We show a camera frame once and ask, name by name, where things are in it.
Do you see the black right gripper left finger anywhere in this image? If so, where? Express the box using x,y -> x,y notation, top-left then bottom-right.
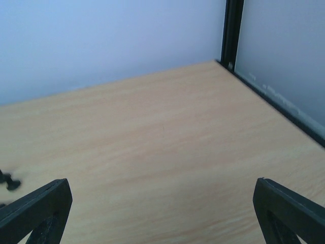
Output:
1,178 -> 73,243

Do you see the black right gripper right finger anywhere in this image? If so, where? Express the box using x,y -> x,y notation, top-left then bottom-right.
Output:
253,178 -> 324,243

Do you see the black frame post right rear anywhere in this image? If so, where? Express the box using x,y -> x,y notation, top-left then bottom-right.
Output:
220,0 -> 244,72

